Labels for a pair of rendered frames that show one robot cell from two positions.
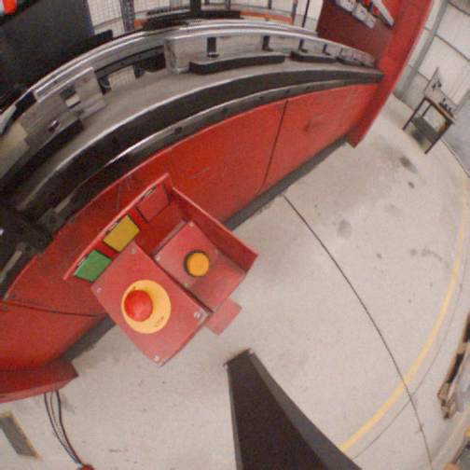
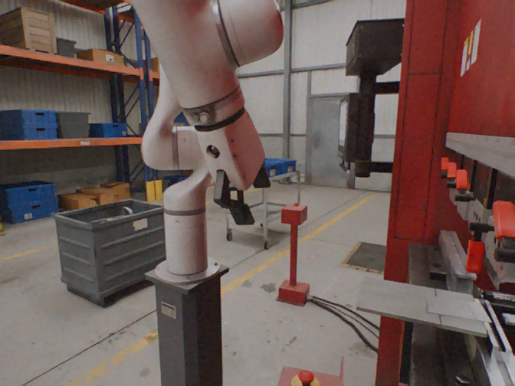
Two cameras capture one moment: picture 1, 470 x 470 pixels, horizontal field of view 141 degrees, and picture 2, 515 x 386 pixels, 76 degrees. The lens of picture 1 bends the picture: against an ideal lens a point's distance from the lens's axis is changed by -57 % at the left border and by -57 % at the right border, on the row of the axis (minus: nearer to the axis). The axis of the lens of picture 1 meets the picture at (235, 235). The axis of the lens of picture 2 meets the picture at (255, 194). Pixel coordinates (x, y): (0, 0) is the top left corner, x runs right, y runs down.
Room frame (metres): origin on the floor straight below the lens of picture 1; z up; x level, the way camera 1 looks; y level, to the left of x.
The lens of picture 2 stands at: (0.65, -0.23, 1.42)
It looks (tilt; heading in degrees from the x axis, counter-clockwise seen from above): 11 degrees down; 164
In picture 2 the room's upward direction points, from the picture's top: straight up
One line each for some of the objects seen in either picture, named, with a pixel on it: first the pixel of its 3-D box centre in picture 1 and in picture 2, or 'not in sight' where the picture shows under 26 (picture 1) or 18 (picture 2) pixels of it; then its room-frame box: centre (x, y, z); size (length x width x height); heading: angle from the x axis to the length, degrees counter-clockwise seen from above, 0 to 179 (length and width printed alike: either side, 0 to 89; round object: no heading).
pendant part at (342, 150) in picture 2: not in sight; (352, 128); (-1.08, 0.88, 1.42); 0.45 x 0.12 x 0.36; 155
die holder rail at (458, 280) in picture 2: not in sight; (453, 260); (-0.28, 0.84, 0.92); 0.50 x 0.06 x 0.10; 139
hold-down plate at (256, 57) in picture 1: (243, 58); not in sight; (0.56, 0.04, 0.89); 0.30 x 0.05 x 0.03; 139
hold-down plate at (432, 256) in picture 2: not in sight; (434, 261); (-0.35, 0.83, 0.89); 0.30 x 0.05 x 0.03; 139
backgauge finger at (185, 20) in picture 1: (175, 20); not in sight; (0.65, 0.25, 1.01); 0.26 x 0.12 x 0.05; 49
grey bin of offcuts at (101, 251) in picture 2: not in sight; (118, 246); (-2.47, -0.62, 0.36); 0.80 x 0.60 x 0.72; 130
